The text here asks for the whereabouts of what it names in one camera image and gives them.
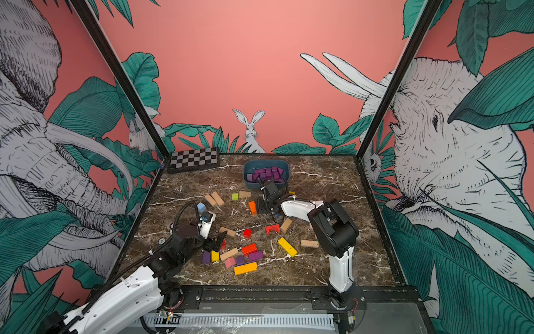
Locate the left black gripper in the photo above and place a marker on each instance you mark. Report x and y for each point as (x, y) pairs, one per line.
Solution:
(211, 245)

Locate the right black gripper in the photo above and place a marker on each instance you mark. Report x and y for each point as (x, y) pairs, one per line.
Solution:
(261, 206)

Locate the purple brick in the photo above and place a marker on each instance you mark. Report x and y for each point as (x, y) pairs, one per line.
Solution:
(277, 174)
(255, 256)
(206, 257)

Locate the teal plastic storage bin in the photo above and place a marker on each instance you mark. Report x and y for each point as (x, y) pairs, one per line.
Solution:
(256, 170)

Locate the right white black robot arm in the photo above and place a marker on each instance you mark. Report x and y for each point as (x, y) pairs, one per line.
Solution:
(336, 234)

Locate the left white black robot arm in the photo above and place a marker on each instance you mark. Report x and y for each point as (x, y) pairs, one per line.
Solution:
(144, 286)

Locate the light blue cube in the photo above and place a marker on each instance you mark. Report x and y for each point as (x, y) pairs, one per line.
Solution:
(201, 207)

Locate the natural wood brick pair left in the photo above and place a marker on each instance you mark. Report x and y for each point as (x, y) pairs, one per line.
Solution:
(214, 199)

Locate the natural wood brick middle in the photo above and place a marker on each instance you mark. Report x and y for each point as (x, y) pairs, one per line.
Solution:
(230, 233)

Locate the natural wood brick back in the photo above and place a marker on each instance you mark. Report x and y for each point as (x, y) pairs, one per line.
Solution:
(244, 194)

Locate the red arch brick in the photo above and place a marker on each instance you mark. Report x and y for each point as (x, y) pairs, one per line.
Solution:
(273, 229)

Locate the natural wood brick upright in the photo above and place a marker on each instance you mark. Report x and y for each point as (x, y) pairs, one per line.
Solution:
(286, 225)

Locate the upright yellow brick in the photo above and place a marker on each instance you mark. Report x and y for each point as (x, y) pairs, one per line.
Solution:
(215, 257)

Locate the natural wood brick front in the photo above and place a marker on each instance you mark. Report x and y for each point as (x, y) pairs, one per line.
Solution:
(231, 253)

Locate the small red cube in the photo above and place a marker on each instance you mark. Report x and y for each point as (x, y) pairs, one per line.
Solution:
(247, 233)

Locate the pink brick front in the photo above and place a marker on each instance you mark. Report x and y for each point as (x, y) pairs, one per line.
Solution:
(230, 262)

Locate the orange red brick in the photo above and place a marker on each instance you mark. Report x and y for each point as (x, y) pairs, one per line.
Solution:
(247, 250)

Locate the angled yellow brick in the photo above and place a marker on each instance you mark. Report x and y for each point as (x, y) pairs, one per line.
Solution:
(290, 250)

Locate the black white checkerboard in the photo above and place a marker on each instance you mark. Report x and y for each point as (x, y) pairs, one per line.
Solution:
(193, 160)

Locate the natural wood brick right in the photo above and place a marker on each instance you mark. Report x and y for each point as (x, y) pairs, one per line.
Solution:
(309, 244)

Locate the long yellow brick front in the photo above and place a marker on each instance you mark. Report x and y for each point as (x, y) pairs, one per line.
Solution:
(245, 269)

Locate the metal front rail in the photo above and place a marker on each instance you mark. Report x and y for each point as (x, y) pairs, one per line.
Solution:
(308, 321)

